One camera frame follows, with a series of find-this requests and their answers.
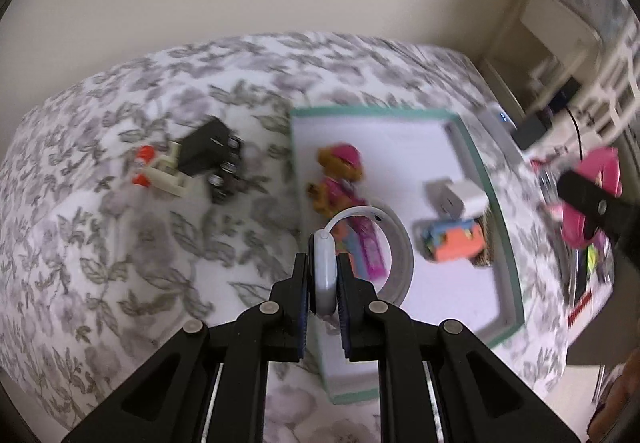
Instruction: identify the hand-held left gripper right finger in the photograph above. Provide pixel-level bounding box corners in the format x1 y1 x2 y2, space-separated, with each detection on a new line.
336 253 583 443

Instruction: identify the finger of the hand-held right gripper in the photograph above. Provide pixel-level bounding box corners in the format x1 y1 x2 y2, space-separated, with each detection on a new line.
556 170 640 269

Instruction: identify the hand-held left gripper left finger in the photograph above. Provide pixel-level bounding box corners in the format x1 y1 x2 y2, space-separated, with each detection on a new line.
60 252 312 443

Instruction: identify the pink plastic toy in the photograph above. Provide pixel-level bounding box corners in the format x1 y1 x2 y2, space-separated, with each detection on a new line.
547 146 623 249

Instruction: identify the white tape roll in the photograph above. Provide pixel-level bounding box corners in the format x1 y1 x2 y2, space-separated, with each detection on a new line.
308 206 416 316

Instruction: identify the orange and blue toy car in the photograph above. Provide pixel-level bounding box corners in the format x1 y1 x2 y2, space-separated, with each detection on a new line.
420 220 487 264

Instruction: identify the white charger adapter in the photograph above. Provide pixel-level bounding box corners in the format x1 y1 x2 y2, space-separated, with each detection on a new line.
425 178 490 219

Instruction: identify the pink puppy toy figure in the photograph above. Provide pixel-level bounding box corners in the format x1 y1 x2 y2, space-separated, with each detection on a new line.
306 143 371 254

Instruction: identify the teal-edged white box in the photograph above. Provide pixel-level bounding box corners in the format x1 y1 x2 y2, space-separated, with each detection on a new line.
290 106 525 405

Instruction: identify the silver metal utensil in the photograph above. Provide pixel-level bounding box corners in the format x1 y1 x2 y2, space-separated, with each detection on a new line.
537 158 581 306

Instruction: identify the magenta lighter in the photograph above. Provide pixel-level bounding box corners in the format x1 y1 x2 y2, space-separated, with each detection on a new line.
350 218 387 281

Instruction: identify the small black box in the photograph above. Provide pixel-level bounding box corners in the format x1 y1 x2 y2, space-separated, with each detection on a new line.
511 113 551 149

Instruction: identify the red and white paper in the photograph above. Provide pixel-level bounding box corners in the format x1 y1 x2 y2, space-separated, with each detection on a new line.
566 290 601 324

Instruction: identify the white shelf unit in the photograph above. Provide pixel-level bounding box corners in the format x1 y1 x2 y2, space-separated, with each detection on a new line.
480 0 640 144

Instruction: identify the beige plastic block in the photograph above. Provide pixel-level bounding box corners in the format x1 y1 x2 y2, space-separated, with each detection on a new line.
151 140 193 198

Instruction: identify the black toy car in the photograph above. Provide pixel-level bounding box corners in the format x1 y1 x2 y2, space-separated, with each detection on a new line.
177 116 247 205

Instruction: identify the grey floral bedspread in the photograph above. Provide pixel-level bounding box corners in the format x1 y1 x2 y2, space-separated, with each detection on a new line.
0 33 616 443

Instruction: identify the red and white glue stick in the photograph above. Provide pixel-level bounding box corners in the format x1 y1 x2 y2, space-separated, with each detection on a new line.
132 146 156 186

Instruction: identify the black cable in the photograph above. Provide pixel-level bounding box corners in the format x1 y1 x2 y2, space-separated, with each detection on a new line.
565 106 587 159

